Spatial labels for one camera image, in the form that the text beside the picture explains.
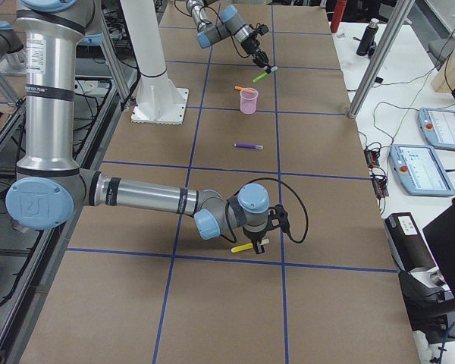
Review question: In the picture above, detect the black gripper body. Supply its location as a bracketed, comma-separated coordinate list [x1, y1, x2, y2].
[241, 36, 265, 61]
[243, 221, 275, 246]

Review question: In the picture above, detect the yellow highlighter pen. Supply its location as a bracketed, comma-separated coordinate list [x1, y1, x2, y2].
[231, 239, 270, 253]

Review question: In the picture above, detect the green highlighter pen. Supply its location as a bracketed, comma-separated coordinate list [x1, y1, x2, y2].
[253, 66, 278, 83]

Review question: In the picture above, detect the orange highlighter pen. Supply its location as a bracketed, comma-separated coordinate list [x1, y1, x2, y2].
[234, 86, 257, 94]

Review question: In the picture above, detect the purple highlighter pen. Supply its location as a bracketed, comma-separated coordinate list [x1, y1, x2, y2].
[234, 143, 264, 150]

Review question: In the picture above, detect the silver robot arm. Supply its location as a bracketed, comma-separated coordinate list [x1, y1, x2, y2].
[5, 1, 276, 254]
[173, 0, 278, 77]

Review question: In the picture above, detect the pink mesh pen holder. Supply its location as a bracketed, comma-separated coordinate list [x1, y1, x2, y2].
[240, 90, 259, 115]

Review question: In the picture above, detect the red bottle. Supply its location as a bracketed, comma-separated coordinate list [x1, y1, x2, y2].
[330, 0, 347, 34]

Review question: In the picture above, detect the black water bottle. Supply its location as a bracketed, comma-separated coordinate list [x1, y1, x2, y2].
[356, 18, 379, 58]

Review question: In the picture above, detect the near teach pendant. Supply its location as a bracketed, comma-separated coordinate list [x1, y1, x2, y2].
[390, 144, 455, 197]

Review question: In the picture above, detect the teach pendant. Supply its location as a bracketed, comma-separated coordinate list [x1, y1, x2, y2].
[390, 144, 455, 197]
[418, 108, 455, 151]

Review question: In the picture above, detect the far teach pendant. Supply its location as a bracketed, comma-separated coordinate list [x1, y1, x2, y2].
[418, 108, 455, 151]

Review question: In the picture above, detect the black camera cable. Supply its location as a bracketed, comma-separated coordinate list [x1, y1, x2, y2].
[219, 177, 309, 244]
[227, 22, 259, 60]

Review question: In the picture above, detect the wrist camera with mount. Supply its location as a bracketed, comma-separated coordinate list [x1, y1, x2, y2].
[250, 23, 269, 37]
[266, 204, 290, 234]

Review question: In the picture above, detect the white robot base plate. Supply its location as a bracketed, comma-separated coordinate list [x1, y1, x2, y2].
[131, 86, 189, 125]

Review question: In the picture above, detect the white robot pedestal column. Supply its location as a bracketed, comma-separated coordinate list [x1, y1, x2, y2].
[120, 0, 167, 79]

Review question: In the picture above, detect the aluminium frame post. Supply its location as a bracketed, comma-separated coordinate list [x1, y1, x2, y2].
[347, 0, 415, 119]

